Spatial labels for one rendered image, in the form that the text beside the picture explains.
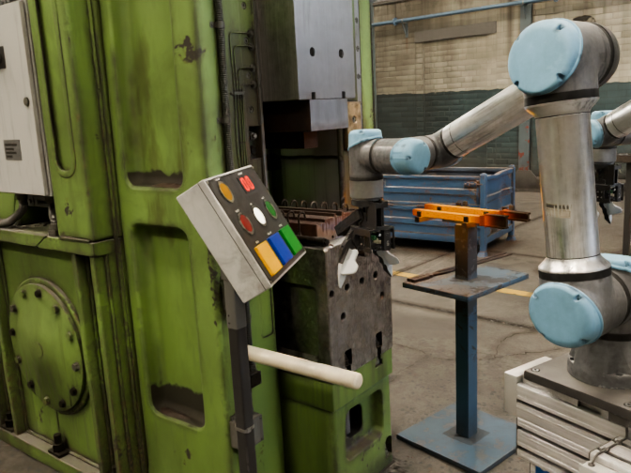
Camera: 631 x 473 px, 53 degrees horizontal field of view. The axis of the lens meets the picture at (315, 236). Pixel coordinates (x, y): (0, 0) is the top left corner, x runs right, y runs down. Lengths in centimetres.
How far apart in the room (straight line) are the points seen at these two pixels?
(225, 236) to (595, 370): 79
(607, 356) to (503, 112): 49
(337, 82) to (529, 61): 107
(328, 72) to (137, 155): 67
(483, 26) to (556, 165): 912
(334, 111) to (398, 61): 890
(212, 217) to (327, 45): 83
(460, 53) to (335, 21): 833
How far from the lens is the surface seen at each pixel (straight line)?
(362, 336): 219
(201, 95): 184
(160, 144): 207
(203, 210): 142
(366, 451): 239
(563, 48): 108
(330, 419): 217
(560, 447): 143
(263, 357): 192
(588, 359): 129
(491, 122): 134
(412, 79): 1079
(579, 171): 112
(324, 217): 207
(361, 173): 140
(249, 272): 142
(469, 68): 1029
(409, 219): 593
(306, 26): 198
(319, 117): 200
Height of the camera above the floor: 134
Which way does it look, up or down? 12 degrees down
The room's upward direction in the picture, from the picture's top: 3 degrees counter-clockwise
